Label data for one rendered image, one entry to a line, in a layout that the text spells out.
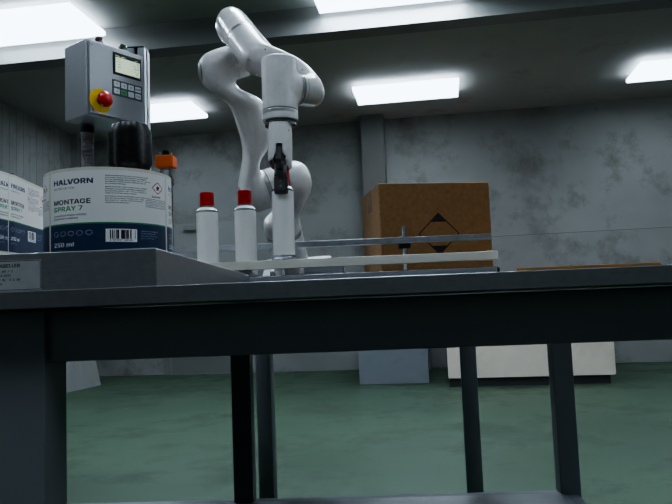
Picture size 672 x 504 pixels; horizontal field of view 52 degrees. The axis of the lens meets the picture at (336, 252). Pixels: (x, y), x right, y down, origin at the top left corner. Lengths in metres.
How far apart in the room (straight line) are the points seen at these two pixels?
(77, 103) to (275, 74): 0.49
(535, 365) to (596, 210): 3.13
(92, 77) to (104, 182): 0.74
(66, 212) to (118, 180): 0.09
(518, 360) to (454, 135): 3.68
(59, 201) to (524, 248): 8.56
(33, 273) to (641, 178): 9.23
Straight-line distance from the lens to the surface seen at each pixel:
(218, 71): 2.08
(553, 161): 9.66
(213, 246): 1.64
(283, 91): 1.66
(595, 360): 7.22
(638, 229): 9.73
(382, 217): 1.80
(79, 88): 1.84
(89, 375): 8.97
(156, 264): 0.87
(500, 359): 7.09
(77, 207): 1.12
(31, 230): 1.47
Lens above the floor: 0.79
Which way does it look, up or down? 5 degrees up
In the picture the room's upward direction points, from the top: 2 degrees counter-clockwise
